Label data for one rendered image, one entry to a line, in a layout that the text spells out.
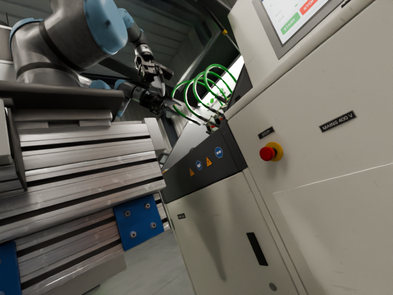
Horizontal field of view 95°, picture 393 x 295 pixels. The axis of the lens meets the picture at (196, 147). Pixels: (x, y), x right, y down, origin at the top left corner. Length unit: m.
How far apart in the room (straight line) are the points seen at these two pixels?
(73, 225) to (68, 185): 0.08
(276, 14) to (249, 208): 0.71
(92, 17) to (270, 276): 0.80
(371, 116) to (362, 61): 0.10
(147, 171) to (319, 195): 0.38
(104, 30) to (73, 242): 0.41
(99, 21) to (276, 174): 0.53
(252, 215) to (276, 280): 0.19
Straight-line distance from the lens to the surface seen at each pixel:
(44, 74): 0.50
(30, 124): 0.43
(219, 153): 0.63
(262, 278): 0.73
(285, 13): 0.87
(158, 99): 0.99
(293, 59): 0.49
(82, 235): 0.41
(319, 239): 0.54
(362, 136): 0.45
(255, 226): 0.64
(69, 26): 0.51
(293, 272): 0.64
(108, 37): 0.49
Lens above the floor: 0.77
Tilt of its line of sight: 14 degrees up
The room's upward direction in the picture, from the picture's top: 22 degrees counter-clockwise
